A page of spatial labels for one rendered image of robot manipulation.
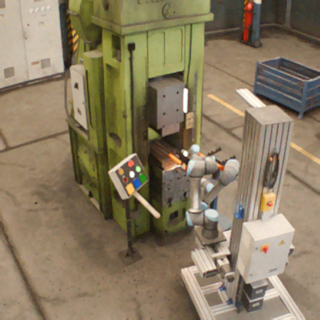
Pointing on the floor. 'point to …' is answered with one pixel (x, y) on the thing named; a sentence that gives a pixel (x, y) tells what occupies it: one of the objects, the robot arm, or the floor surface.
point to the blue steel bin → (288, 83)
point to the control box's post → (128, 224)
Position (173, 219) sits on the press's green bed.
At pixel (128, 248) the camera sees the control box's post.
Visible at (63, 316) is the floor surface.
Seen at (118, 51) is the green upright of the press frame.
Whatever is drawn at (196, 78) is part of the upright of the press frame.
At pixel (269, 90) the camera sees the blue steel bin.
